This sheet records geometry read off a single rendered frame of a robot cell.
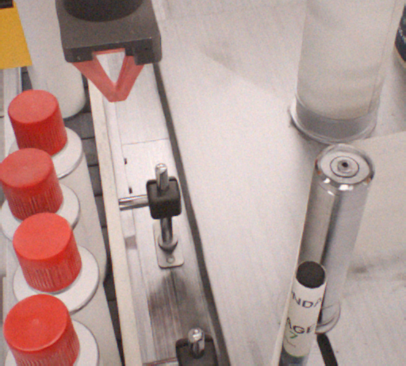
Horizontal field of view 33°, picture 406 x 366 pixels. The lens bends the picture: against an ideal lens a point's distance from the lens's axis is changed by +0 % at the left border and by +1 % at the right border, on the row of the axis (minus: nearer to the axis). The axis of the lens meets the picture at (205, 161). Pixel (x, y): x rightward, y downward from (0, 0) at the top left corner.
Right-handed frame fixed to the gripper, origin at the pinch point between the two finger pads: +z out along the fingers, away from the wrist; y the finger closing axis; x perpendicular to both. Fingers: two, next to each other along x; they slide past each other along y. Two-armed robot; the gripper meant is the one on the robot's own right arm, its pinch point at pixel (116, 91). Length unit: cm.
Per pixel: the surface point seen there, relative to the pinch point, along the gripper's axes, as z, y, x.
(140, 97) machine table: 18.6, 18.4, -3.3
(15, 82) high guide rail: 5.5, 9.1, 8.9
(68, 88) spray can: 9.4, 11.5, 4.4
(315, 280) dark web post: -5.3, -22.9, -8.8
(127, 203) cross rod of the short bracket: 10.6, -3.2, 0.5
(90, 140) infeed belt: 13.6, 7.9, 3.0
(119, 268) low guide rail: 10.1, -10.1, 2.0
